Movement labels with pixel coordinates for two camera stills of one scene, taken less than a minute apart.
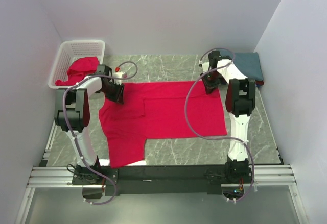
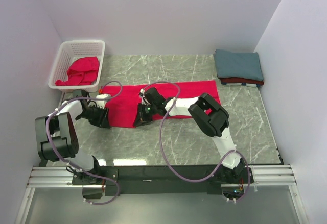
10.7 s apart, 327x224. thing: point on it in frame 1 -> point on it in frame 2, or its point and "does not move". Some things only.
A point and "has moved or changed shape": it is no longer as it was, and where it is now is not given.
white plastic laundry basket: (69, 51) does not move
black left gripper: (118, 97) -> (102, 121)
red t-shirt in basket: (79, 68) does not move
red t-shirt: (156, 110) has moved or changed shape
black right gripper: (210, 87) -> (141, 118)
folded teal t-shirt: (248, 63) does not move
